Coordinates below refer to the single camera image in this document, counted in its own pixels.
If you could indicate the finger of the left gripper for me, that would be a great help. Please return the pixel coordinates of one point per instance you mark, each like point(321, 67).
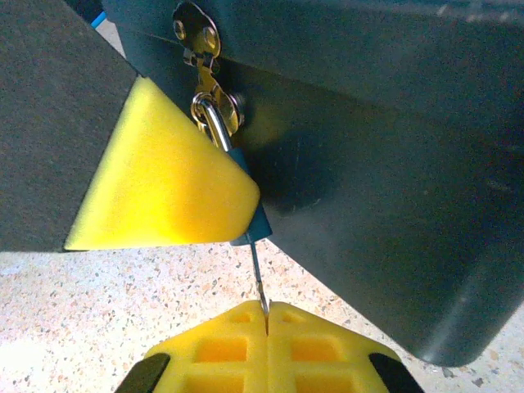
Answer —
point(155, 176)

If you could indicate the brass box hasp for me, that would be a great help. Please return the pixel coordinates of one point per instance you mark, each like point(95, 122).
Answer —
point(204, 39)

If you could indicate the starry night tin box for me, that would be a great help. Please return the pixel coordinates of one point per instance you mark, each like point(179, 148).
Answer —
point(389, 163)

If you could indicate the small blue padlock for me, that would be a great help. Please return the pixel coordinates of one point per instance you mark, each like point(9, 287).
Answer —
point(258, 227)

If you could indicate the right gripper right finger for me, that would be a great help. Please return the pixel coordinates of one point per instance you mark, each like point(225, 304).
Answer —
point(323, 352)

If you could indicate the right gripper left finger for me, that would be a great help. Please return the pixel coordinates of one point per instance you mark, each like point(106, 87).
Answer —
point(213, 352)

